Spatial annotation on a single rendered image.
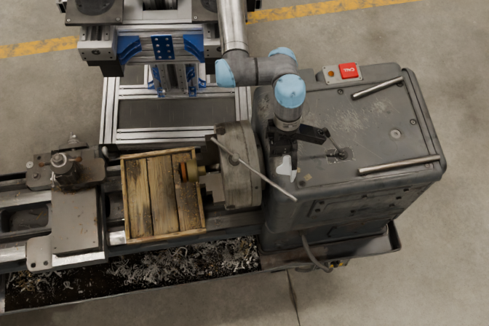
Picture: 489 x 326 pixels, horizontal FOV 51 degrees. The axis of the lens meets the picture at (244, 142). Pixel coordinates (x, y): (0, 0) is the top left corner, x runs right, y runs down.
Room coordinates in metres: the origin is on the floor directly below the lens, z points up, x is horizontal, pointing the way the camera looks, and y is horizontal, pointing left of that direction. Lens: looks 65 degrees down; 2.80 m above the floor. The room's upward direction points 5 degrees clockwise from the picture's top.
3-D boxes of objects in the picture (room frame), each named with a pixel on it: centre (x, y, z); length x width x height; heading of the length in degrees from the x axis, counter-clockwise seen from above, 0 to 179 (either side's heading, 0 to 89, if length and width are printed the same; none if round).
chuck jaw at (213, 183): (0.61, 0.08, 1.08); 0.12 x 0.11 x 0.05; 14
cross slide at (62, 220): (0.59, 0.62, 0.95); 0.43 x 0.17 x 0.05; 14
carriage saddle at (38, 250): (0.56, 0.66, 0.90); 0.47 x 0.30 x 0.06; 14
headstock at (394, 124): (0.82, -0.35, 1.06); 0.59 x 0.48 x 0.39; 104
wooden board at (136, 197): (0.64, 0.30, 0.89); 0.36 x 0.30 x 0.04; 14
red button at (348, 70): (1.04, -0.35, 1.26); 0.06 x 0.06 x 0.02; 14
